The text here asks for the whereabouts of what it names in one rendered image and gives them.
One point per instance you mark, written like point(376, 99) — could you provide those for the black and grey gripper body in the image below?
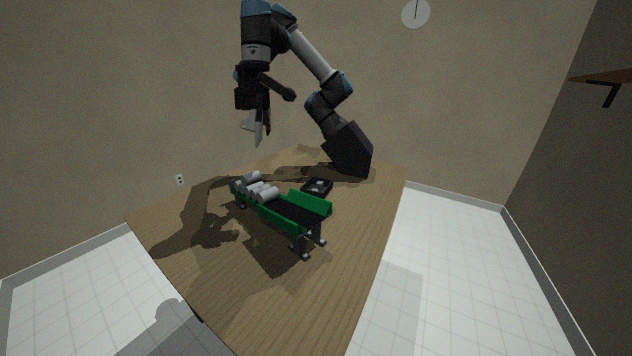
point(248, 90)

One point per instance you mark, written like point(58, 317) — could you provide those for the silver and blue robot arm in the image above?
point(258, 26)

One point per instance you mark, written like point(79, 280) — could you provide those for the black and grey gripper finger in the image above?
point(255, 125)
point(267, 121)

